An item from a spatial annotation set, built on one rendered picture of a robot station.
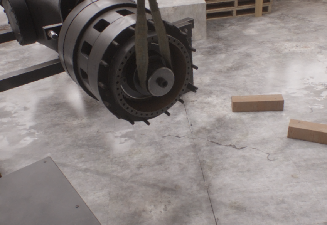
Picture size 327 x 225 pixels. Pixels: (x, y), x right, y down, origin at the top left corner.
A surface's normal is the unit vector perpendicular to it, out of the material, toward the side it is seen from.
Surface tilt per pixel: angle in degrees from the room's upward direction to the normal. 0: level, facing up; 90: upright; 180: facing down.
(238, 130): 0
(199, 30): 90
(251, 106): 90
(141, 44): 93
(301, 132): 90
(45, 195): 0
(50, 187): 0
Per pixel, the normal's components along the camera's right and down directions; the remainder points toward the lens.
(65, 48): -0.82, 0.04
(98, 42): -0.65, -0.38
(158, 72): 0.53, 0.40
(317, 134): -0.40, 0.49
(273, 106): -0.06, 0.51
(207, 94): -0.07, -0.86
